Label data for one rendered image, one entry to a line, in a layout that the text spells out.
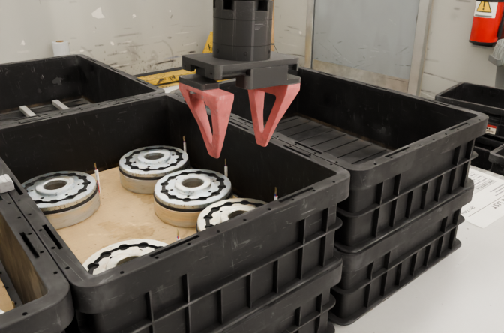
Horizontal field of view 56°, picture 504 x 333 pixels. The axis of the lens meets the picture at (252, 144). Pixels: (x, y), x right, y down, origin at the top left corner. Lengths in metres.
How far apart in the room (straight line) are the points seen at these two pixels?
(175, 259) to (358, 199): 0.25
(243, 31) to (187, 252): 0.20
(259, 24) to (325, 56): 3.59
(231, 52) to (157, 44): 4.02
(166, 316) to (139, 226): 0.21
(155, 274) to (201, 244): 0.04
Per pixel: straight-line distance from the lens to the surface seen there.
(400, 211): 0.64
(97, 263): 0.51
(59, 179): 0.68
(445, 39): 3.46
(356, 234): 0.58
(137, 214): 0.64
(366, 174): 0.53
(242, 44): 0.44
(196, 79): 0.46
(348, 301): 0.64
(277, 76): 0.46
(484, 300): 0.76
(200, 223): 0.55
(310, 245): 0.52
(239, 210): 0.56
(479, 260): 0.84
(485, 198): 1.03
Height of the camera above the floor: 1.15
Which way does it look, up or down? 23 degrees down
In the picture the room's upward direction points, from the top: straight up
